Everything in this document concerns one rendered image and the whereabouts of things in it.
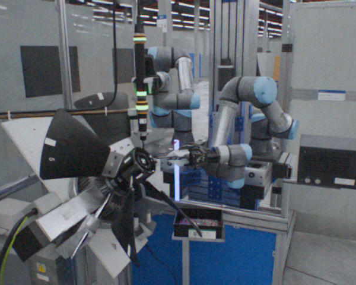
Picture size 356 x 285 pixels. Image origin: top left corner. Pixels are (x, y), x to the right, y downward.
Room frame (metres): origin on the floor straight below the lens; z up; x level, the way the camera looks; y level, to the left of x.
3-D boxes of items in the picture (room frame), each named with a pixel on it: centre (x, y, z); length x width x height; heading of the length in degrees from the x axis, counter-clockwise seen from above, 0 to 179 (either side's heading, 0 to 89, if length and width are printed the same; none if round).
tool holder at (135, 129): (1.22, 0.14, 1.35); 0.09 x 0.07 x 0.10; 103
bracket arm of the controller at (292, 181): (1.32, -0.59, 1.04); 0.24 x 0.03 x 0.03; 68
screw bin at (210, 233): (1.34, -0.09, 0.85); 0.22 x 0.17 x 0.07; 83
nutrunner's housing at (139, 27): (1.22, 0.14, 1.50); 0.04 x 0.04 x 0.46
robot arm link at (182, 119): (2.03, -0.03, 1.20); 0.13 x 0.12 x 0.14; 92
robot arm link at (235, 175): (1.36, -0.24, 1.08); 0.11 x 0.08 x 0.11; 50
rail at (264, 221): (1.52, -0.09, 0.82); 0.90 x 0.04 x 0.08; 68
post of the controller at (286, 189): (1.36, -0.49, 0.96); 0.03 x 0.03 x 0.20; 68
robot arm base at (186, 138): (2.03, -0.03, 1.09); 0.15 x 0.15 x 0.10
